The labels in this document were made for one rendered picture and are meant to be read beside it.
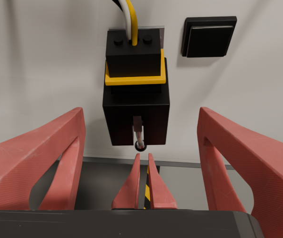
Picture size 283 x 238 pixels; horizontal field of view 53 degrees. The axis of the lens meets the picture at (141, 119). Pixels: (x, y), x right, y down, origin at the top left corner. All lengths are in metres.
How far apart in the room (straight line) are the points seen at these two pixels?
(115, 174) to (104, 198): 0.13
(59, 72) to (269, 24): 0.20
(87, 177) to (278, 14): 1.22
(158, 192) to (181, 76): 0.12
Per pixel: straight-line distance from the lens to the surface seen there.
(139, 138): 0.23
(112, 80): 0.17
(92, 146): 0.44
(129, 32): 0.16
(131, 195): 0.26
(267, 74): 0.32
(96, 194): 1.41
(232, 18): 0.25
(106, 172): 1.38
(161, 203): 0.25
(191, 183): 1.47
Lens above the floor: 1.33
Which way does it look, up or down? 80 degrees down
